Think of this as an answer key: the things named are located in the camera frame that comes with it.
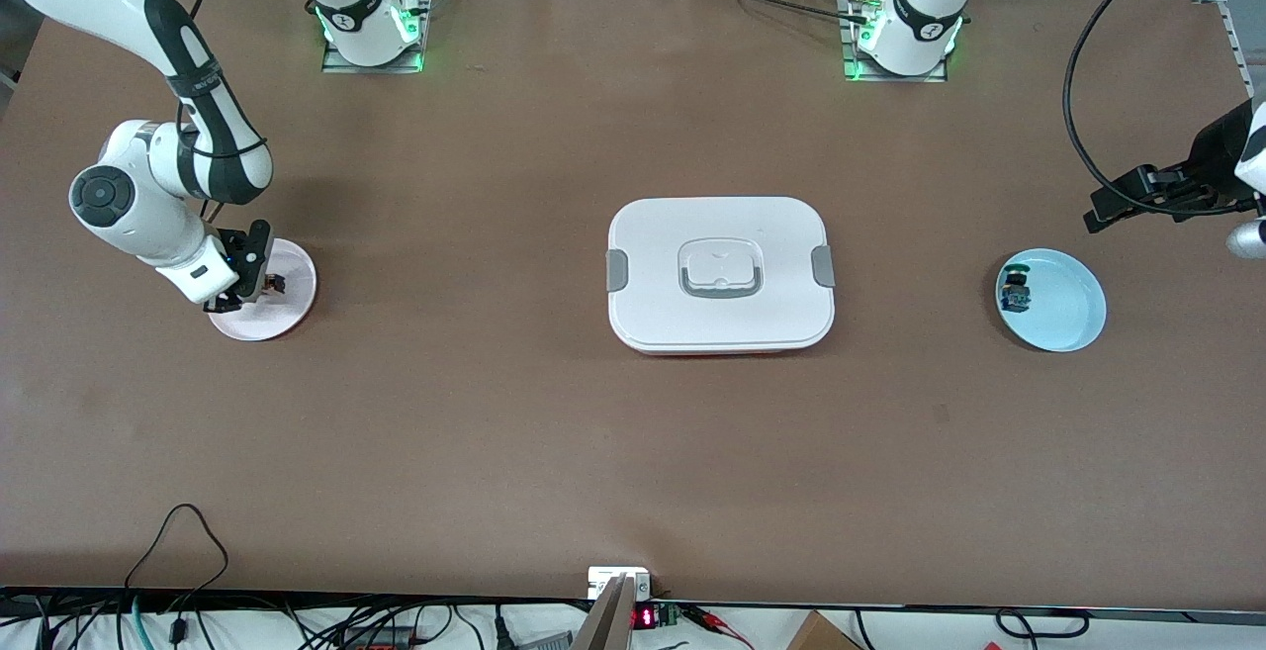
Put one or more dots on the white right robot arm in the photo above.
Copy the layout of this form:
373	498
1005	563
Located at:
138	215

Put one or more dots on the round light blue plate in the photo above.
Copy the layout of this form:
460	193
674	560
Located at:
1063	304

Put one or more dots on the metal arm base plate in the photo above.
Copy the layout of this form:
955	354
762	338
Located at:
341	66
895	78

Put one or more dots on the small white bracket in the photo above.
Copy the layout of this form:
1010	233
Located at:
605	577

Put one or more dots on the blue switch with green cap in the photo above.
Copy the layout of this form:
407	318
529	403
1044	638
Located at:
1016	292

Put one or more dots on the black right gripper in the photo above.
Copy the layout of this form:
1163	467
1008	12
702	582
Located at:
259	256

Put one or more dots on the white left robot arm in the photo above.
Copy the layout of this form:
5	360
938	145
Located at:
920	7

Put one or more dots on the red clip leads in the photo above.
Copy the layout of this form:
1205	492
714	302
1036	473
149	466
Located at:
707	618

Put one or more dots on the red digit display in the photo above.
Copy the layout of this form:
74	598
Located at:
644	617

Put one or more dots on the brown cardboard box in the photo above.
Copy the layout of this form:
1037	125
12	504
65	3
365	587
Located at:
821	635

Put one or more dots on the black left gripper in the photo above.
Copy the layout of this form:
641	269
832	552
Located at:
1213	151

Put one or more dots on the black power strip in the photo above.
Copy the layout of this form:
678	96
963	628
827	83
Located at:
381	640

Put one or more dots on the round pink plate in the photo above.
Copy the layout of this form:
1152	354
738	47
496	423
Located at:
292	314

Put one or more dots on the perforated metal strip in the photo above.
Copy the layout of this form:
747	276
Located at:
1236	42

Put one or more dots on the grey metal beam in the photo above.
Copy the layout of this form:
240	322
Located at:
605	625

